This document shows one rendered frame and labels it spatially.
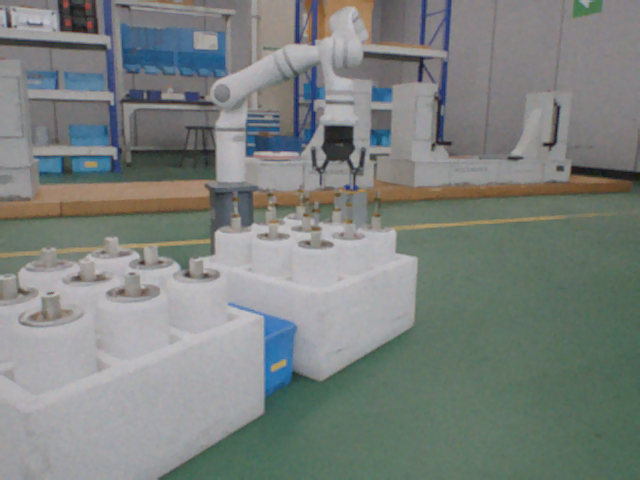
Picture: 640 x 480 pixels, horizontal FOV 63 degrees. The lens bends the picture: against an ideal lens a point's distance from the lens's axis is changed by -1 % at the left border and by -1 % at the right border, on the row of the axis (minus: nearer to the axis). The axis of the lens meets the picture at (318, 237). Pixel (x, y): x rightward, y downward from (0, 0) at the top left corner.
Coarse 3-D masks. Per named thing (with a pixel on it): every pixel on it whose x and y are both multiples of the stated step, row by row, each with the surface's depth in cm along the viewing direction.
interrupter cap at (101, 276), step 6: (96, 270) 86; (102, 270) 86; (66, 276) 82; (72, 276) 83; (78, 276) 83; (96, 276) 84; (102, 276) 83; (108, 276) 83; (66, 282) 79; (72, 282) 80; (78, 282) 80; (84, 282) 80; (90, 282) 79; (96, 282) 80; (102, 282) 80
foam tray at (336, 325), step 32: (256, 288) 110; (288, 288) 105; (320, 288) 104; (352, 288) 108; (384, 288) 119; (320, 320) 101; (352, 320) 110; (384, 320) 121; (320, 352) 102; (352, 352) 111
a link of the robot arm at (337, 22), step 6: (342, 12) 146; (348, 12) 145; (354, 12) 148; (330, 18) 150; (336, 18) 144; (342, 18) 141; (348, 18) 141; (354, 18) 148; (330, 24) 146; (336, 24) 140; (342, 24) 137; (348, 24) 138; (336, 30) 133; (348, 30) 132; (354, 30) 136
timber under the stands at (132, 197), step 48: (48, 192) 314; (96, 192) 318; (144, 192) 320; (192, 192) 325; (288, 192) 332; (384, 192) 355; (432, 192) 370; (480, 192) 387; (528, 192) 406; (576, 192) 426
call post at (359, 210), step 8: (344, 192) 148; (360, 192) 149; (344, 200) 148; (352, 200) 147; (360, 200) 149; (344, 208) 149; (352, 208) 147; (360, 208) 150; (344, 216) 149; (352, 216) 148; (360, 216) 150; (360, 224) 151
